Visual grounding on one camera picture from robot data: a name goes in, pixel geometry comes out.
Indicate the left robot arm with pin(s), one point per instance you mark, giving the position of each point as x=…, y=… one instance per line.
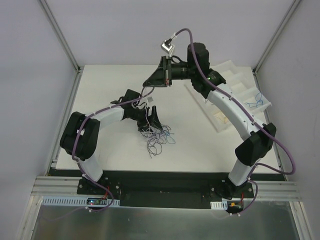
x=80, y=136

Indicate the left white cable duct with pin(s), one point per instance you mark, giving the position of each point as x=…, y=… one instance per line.
x=79, y=201

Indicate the right white cable duct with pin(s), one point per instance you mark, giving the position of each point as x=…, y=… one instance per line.
x=219, y=205

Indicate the white foam compartment tray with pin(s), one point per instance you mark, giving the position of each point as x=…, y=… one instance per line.
x=240, y=81

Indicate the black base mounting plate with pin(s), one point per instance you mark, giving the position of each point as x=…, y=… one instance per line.
x=178, y=190

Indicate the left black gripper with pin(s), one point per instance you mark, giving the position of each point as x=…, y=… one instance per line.
x=145, y=120

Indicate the white cable duct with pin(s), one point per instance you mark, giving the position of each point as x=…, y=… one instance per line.
x=219, y=205
x=79, y=201

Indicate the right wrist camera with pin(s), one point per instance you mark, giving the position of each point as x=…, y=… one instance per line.
x=168, y=47

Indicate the left aluminium frame post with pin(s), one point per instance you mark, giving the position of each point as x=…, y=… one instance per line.
x=59, y=34

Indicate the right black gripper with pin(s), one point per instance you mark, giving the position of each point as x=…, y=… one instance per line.
x=166, y=71

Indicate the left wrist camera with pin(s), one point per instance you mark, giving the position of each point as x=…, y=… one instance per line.
x=150, y=99

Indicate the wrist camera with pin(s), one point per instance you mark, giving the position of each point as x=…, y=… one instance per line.
x=168, y=47
x=150, y=99

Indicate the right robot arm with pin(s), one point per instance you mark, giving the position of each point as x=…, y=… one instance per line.
x=257, y=136

